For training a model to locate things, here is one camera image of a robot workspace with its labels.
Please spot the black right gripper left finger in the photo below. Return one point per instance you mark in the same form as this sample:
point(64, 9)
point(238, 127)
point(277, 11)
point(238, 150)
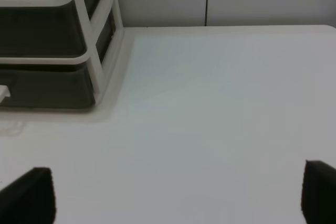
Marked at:
point(30, 198)

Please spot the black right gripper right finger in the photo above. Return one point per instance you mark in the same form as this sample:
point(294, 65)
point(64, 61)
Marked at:
point(318, 193)

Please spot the smoky grey bottom drawer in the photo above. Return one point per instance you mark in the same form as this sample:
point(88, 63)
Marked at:
point(48, 86)

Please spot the smoky grey middle drawer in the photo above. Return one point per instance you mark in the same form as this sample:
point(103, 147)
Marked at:
point(54, 36)

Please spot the white drawer unit frame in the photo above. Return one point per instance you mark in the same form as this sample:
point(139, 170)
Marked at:
point(100, 73)

